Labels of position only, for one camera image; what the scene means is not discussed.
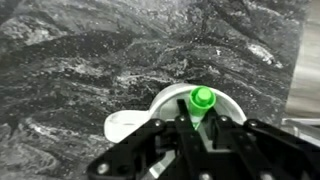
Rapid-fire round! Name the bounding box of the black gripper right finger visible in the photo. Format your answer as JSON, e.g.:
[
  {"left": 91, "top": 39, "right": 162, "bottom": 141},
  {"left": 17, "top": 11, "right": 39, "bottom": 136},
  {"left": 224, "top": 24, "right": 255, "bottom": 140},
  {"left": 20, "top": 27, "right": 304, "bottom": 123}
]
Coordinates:
[{"left": 203, "top": 107, "right": 320, "bottom": 180}]

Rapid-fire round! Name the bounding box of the green marker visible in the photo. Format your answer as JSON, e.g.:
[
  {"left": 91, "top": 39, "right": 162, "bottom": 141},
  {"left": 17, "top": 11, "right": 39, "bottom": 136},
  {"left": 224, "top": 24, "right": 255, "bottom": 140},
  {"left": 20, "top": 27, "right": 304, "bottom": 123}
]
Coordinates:
[{"left": 188, "top": 85, "right": 217, "bottom": 131}]

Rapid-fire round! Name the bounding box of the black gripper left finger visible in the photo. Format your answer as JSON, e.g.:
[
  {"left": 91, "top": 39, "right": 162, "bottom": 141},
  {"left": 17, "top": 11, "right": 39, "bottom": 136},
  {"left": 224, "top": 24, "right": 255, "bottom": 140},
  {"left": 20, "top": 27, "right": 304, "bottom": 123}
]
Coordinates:
[{"left": 87, "top": 98, "right": 221, "bottom": 180}]

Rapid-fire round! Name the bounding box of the white cup with wooden base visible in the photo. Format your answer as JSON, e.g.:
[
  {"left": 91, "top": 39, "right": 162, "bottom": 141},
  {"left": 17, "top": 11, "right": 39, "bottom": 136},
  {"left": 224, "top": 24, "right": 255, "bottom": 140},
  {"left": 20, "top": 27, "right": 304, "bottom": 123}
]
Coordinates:
[{"left": 103, "top": 83, "right": 248, "bottom": 179}]

